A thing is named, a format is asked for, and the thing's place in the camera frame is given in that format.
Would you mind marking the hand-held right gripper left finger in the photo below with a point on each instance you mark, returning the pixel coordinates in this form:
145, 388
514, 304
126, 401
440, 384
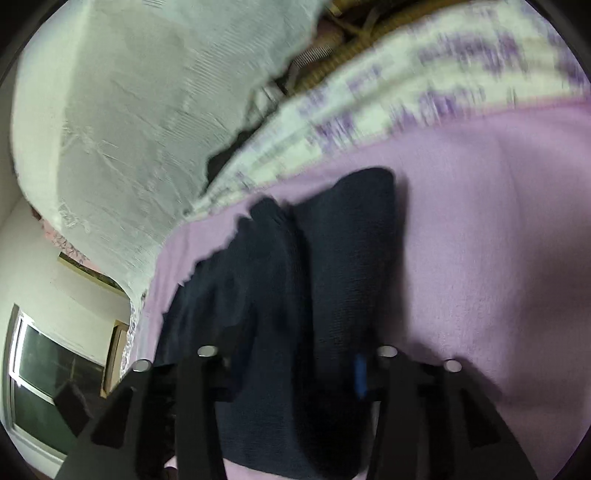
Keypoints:
199, 397

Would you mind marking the pink blanket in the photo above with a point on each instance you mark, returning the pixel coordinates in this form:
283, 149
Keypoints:
485, 230

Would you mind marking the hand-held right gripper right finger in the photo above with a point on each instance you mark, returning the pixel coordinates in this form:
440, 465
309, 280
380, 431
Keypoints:
361, 378

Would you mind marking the dark navy knit garment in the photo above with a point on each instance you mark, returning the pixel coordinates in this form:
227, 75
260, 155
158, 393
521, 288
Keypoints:
323, 277

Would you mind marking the wooden picture frame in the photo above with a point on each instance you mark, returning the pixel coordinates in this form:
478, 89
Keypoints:
90, 273

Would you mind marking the window with white frame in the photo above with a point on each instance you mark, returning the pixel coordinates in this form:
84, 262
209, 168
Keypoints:
51, 364

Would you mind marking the wicker furniture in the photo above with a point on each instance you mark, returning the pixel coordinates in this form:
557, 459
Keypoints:
344, 50

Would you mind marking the white lace curtain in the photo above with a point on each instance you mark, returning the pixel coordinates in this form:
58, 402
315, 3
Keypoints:
138, 115

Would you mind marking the white purple floral bedsheet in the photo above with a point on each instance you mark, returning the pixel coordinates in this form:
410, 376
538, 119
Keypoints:
415, 83

